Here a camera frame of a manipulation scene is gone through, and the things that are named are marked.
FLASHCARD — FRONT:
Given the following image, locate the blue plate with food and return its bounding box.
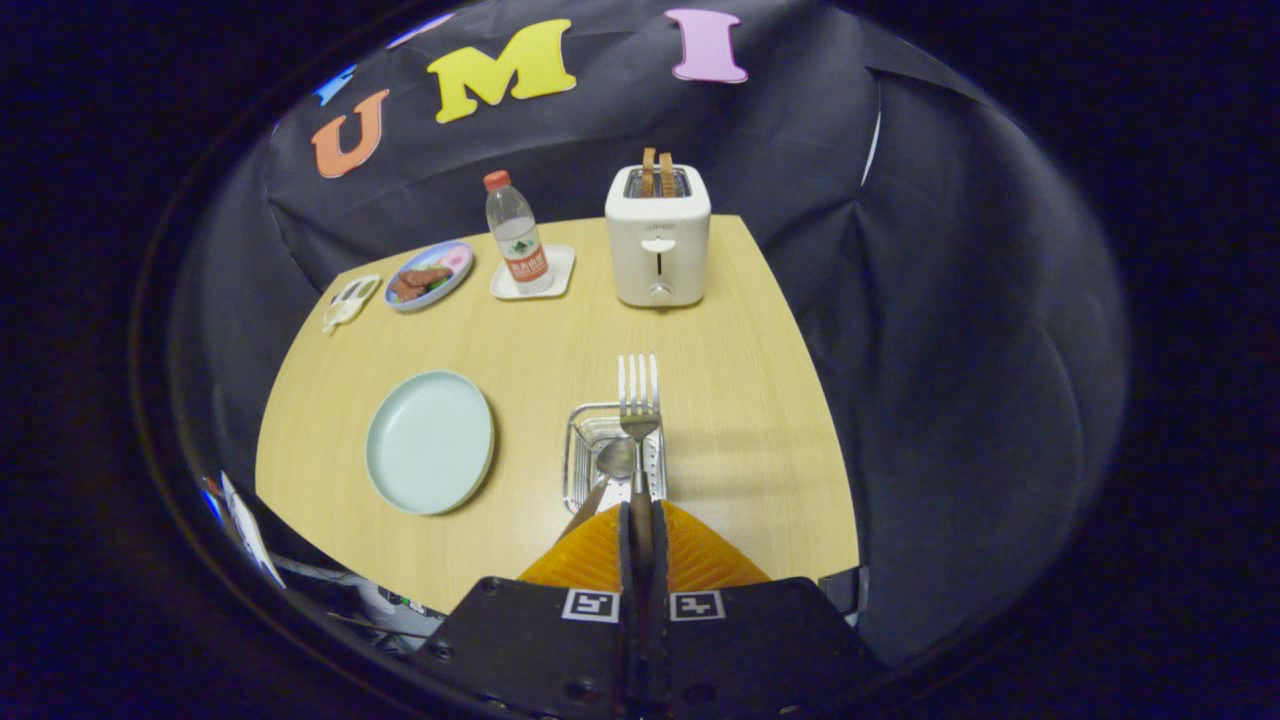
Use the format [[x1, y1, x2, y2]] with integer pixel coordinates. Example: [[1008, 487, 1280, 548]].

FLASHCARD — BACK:
[[384, 240, 475, 314]]

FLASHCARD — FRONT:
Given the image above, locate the white power strip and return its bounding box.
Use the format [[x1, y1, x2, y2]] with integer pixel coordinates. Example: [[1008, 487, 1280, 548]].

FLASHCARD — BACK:
[[355, 583, 446, 641]]

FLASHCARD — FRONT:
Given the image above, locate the brown cooked meat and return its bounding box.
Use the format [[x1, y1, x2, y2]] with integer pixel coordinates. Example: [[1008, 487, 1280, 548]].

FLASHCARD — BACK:
[[392, 266, 453, 303]]

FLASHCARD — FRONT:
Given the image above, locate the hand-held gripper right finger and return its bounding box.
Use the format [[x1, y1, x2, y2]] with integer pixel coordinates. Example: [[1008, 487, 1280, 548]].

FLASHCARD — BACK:
[[652, 500, 886, 719]]

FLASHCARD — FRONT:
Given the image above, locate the white divided sauce dish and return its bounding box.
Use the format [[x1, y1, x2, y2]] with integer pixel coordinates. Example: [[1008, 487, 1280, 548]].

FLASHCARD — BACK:
[[321, 274, 382, 335]]

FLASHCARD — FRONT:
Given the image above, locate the white toaster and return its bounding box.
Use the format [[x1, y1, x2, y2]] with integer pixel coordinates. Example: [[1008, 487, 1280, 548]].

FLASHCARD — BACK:
[[604, 163, 712, 309]]

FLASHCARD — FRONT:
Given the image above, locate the spoon with wooden handle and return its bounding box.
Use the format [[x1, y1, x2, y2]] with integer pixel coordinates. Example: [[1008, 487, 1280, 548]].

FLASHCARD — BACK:
[[558, 437, 638, 541]]

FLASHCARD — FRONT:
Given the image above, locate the black backdrop cloth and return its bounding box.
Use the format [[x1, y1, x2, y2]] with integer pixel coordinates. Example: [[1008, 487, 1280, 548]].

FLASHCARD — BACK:
[[165, 0, 1131, 666]]

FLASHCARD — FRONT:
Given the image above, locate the fork with wooden handle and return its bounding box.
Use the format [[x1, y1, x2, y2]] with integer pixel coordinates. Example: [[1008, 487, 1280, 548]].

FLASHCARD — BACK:
[[616, 353, 663, 566]]

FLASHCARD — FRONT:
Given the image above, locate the clear water bottle red cap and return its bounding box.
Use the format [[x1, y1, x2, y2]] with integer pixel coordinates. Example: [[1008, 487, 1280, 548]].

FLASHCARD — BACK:
[[483, 170, 552, 296]]

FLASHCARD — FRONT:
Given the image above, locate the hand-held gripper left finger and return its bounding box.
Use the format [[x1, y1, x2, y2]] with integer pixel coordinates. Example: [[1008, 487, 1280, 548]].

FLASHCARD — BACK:
[[410, 500, 641, 719]]

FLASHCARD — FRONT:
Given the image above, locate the white square coaster dish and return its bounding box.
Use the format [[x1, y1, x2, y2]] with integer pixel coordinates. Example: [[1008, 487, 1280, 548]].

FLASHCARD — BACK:
[[489, 244, 577, 301]]

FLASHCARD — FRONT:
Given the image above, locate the white paper sheet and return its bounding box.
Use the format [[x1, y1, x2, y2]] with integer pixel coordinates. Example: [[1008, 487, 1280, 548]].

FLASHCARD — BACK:
[[218, 470, 289, 591]]

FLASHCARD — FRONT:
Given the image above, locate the clear cutlery basket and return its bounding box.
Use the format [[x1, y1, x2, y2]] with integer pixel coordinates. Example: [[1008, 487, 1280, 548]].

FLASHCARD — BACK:
[[562, 402, 669, 516]]

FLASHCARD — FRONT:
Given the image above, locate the light green plate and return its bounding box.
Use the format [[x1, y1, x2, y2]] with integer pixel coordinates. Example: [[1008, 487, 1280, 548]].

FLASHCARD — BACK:
[[364, 370, 496, 517]]

